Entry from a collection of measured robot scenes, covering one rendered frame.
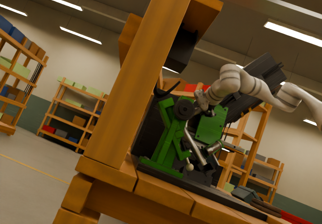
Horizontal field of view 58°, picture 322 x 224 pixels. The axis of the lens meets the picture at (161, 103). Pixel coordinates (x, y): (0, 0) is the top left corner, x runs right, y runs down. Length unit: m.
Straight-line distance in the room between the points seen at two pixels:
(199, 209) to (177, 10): 0.48
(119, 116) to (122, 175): 0.13
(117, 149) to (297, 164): 10.69
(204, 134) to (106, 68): 9.84
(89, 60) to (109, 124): 10.64
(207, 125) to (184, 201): 0.70
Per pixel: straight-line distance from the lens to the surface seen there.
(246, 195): 1.27
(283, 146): 11.09
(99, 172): 0.67
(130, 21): 0.83
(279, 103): 1.24
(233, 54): 8.98
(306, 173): 11.36
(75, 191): 0.69
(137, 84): 0.68
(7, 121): 7.86
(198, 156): 1.26
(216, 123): 1.37
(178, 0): 0.76
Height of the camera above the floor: 0.94
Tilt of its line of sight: 10 degrees up
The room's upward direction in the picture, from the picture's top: 22 degrees clockwise
